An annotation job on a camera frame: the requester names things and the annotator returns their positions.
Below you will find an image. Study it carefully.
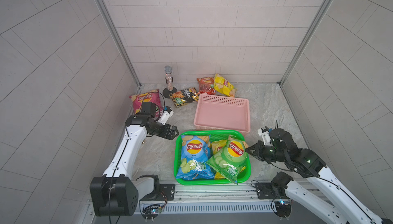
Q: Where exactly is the yellow chips bag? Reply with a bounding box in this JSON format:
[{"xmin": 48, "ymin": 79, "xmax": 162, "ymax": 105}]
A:
[
  {"xmin": 213, "ymin": 73, "xmax": 236, "ymax": 98},
  {"xmin": 210, "ymin": 139, "xmax": 246, "ymax": 180}
]

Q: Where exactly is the magenta chips bag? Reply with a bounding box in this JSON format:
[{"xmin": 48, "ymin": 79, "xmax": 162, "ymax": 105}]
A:
[{"xmin": 129, "ymin": 89, "xmax": 162, "ymax": 118}]

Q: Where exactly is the glitter microphone on stand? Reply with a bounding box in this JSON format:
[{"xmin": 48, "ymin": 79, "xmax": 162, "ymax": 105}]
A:
[{"xmin": 162, "ymin": 65, "xmax": 177, "ymax": 99}]

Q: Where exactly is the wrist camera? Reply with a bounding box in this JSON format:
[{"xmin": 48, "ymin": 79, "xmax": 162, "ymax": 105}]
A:
[
  {"xmin": 258, "ymin": 127, "xmax": 272, "ymax": 146},
  {"xmin": 139, "ymin": 102, "xmax": 174, "ymax": 125}
]

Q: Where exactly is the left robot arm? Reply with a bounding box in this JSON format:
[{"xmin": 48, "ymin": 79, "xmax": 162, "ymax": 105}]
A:
[{"xmin": 90, "ymin": 111, "xmax": 179, "ymax": 218}]

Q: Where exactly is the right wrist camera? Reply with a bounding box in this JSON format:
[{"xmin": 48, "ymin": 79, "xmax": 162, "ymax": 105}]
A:
[{"xmin": 258, "ymin": 127, "xmax": 272, "ymax": 146}]

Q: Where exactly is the left circuit board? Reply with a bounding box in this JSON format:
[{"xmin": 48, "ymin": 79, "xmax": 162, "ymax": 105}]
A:
[{"xmin": 139, "ymin": 204, "xmax": 166, "ymax": 222}]

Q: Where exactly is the left corner aluminium post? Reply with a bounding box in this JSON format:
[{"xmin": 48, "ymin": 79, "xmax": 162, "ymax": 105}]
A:
[{"xmin": 94, "ymin": 0, "xmax": 142, "ymax": 90}]

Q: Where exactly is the black snack bag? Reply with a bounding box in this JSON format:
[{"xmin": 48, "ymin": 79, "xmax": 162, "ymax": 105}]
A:
[{"xmin": 169, "ymin": 87, "xmax": 199, "ymax": 108}]

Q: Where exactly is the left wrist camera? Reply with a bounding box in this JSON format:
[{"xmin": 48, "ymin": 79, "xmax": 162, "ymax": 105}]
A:
[{"xmin": 139, "ymin": 102, "xmax": 174, "ymax": 125}]

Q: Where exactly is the right circuit board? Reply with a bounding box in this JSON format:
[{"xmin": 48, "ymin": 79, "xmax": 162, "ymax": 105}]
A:
[{"xmin": 272, "ymin": 200, "xmax": 292, "ymax": 219}]

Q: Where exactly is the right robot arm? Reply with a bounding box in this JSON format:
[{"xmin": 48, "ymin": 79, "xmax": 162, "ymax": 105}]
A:
[{"xmin": 245, "ymin": 128, "xmax": 392, "ymax": 224}]

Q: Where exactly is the right corner aluminium post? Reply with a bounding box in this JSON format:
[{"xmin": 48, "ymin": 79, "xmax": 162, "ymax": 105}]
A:
[{"xmin": 278, "ymin": 0, "xmax": 333, "ymax": 88}]

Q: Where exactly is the circuit board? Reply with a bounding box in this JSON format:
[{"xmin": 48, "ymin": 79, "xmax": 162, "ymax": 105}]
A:
[
  {"xmin": 272, "ymin": 200, "xmax": 292, "ymax": 219},
  {"xmin": 139, "ymin": 204, "xmax": 166, "ymax": 222}
]

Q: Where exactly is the green cucumber chips bag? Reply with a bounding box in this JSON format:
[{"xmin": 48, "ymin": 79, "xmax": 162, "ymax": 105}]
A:
[{"xmin": 206, "ymin": 136, "xmax": 248, "ymax": 185}]

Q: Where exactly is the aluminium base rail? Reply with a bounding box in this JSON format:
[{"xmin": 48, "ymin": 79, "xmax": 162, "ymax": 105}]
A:
[{"xmin": 134, "ymin": 180, "xmax": 311, "ymax": 215}]

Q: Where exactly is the light blue chips bag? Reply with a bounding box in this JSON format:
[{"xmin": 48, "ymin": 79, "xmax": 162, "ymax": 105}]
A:
[{"xmin": 176, "ymin": 135, "xmax": 215, "ymax": 181}]

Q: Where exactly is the pink plastic basket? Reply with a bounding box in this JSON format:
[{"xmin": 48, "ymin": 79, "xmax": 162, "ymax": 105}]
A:
[{"xmin": 193, "ymin": 94, "xmax": 251, "ymax": 135}]

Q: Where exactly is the corner aluminium post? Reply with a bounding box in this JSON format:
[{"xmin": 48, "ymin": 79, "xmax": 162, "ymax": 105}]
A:
[
  {"xmin": 94, "ymin": 0, "xmax": 142, "ymax": 90},
  {"xmin": 278, "ymin": 0, "xmax": 333, "ymax": 88}
]

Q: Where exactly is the red chips bag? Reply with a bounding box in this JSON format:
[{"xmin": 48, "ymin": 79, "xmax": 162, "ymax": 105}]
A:
[{"xmin": 197, "ymin": 77, "xmax": 216, "ymax": 95}]

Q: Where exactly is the green plastic basket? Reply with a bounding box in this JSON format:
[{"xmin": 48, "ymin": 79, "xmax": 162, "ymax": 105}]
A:
[{"xmin": 174, "ymin": 130, "xmax": 251, "ymax": 186}]

